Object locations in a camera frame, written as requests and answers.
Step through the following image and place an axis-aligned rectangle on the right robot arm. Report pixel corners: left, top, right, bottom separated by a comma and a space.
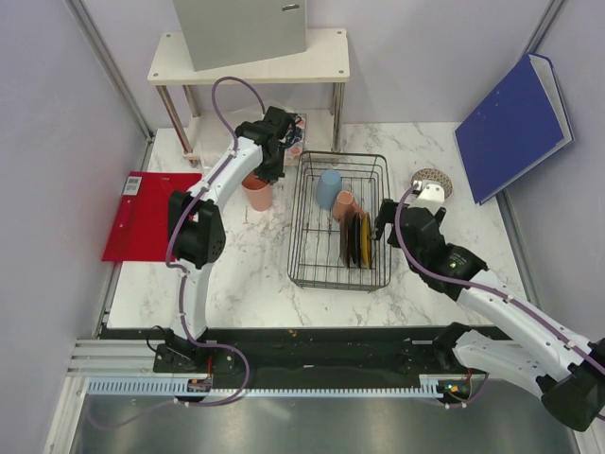
374, 199, 604, 431

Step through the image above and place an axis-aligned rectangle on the clear plastic sleeve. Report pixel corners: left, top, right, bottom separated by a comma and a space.
191, 97, 285, 183

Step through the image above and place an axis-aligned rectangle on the red folder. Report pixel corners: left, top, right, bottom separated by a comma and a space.
102, 172, 201, 262

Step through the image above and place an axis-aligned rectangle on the pink plastic tumbler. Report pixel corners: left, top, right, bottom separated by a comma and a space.
242, 173, 272, 212

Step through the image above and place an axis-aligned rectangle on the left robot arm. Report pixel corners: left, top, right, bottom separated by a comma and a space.
165, 107, 296, 372

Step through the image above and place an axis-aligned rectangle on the white cable duct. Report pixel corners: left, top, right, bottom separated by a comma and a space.
87, 373, 488, 398

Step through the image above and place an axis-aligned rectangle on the grey ring binder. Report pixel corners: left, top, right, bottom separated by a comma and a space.
173, 0, 307, 71

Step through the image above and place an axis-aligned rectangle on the blue plastic tumbler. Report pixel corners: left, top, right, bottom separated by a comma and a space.
315, 169, 342, 210

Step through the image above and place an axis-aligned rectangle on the brown patterned bowl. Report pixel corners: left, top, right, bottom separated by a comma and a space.
410, 167, 453, 200

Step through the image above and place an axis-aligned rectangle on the floral cover book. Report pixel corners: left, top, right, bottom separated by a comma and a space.
284, 113, 307, 166

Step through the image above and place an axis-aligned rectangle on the black wire dish rack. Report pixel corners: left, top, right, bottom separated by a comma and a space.
287, 151, 391, 291

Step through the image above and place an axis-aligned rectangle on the pink ceramic mug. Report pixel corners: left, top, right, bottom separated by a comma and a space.
332, 190, 365, 222

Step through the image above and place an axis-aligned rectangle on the yellow patterned plate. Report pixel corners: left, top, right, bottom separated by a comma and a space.
359, 214, 372, 270

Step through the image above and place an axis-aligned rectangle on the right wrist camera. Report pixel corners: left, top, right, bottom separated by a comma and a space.
412, 179, 446, 210

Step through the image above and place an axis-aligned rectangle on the blue ring binder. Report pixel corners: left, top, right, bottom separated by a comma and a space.
455, 53, 574, 205

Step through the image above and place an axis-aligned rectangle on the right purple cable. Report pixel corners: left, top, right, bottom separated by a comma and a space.
394, 182, 605, 412

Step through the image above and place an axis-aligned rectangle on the white shelf stand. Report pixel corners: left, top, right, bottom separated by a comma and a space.
147, 28, 351, 165

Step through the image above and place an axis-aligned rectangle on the black plate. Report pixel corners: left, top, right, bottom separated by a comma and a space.
349, 214, 363, 269

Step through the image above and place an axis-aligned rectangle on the dark brown plate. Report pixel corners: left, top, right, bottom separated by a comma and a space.
339, 213, 357, 269

